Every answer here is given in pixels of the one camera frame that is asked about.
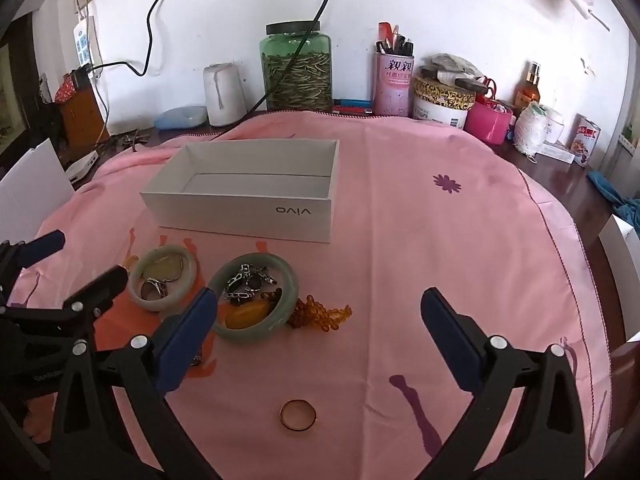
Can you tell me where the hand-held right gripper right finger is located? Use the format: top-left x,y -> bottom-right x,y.
419,287 -> 586,480

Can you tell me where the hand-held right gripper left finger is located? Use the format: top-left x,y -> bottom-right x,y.
50,287 -> 222,480

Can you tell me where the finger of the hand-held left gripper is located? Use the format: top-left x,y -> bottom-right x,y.
0,230 -> 67,286
0,266 -> 130,333

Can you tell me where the pale jade bangle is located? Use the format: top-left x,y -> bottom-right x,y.
127,244 -> 199,312

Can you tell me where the silver ring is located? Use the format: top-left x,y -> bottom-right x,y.
141,277 -> 170,301

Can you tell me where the yellow amber pendant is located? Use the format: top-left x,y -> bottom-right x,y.
225,304 -> 268,330

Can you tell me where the green jade bangle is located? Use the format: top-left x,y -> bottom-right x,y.
207,253 -> 300,345

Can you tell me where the silver link bracelet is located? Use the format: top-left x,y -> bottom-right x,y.
222,262 -> 278,306

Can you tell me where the amber bead necklace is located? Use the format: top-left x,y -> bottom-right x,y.
262,287 -> 353,333

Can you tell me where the white cardboard box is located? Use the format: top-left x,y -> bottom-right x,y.
139,139 -> 341,245

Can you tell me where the white board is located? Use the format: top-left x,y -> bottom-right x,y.
597,214 -> 640,343
0,137 -> 76,256

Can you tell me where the white router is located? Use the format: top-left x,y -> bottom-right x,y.
65,150 -> 101,186

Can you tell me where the pink printed cloth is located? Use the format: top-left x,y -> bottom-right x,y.
10,110 -> 616,480

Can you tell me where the bunch of keys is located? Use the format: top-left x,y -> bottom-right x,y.
107,127 -> 151,153

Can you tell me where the brown wooden box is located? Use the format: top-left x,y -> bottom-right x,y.
57,77 -> 111,148

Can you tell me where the blue plastic lid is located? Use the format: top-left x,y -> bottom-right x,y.
153,105 -> 208,131

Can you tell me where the white power strip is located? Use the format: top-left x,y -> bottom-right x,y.
73,16 -> 97,68

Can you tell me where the flat white carton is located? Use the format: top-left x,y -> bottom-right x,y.
537,141 -> 576,163

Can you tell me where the blue cloth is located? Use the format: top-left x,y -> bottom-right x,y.
587,170 -> 640,233

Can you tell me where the white mesh bag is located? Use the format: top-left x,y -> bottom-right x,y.
512,101 -> 548,156

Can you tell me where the gold patterned round tin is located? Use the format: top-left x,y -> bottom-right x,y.
412,76 -> 478,130

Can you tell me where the white cream jar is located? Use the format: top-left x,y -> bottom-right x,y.
545,107 -> 566,143

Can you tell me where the red and white can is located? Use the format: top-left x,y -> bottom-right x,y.
570,114 -> 602,167

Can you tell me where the pink pen holder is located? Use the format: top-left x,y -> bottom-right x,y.
372,51 -> 415,117

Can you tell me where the amber perfume bottle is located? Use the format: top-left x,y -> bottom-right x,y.
515,61 -> 542,113

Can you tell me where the grey plastic bag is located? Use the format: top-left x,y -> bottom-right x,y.
420,53 -> 488,92

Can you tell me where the green glass jar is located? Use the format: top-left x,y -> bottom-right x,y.
259,21 -> 334,113

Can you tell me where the bundle of pens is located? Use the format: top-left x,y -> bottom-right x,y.
390,24 -> 415,57

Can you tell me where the gold ring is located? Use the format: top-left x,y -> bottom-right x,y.
279,399 -> 318,432

